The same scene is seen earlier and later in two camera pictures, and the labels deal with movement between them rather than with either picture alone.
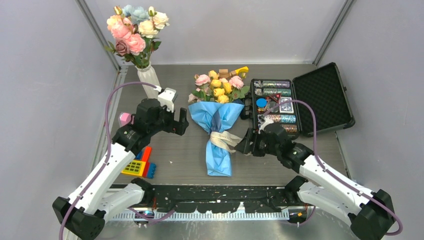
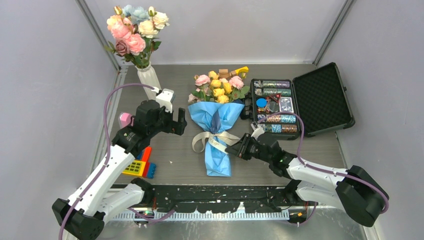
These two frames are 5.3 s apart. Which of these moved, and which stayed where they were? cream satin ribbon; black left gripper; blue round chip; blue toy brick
Moved: cream satin ribbon
Stayed: blue toy brick; blue round chip; black left gripper
